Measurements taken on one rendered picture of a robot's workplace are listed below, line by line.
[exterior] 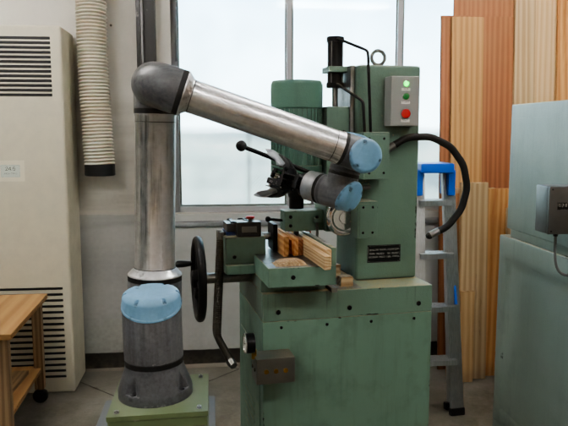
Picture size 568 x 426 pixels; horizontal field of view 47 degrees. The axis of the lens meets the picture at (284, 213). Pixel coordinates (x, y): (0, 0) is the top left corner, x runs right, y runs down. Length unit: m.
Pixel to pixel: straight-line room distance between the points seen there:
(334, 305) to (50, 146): 1.77
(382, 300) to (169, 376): 0.79
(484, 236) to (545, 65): 1.01
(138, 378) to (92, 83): 2.02
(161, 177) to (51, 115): 1.62
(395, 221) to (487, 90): 1.65
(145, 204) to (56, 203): 1.60
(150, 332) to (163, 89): 0.60
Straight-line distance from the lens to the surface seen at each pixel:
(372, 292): 2.15
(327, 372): 2.18
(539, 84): 3.90
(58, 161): 3.35
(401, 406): 2.32
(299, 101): 2.16
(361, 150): 1.71
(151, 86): 1.67
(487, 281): 3.65
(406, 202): 2.27
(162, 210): 1.80
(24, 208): 3.40
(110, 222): 3.63
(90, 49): 3.44
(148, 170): 1.79
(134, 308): 1.66
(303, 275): 1.97
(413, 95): 2.20
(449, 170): 3.08
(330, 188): 1.86
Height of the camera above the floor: 1.30
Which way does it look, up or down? 7 degrees down
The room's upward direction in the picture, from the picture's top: straight up
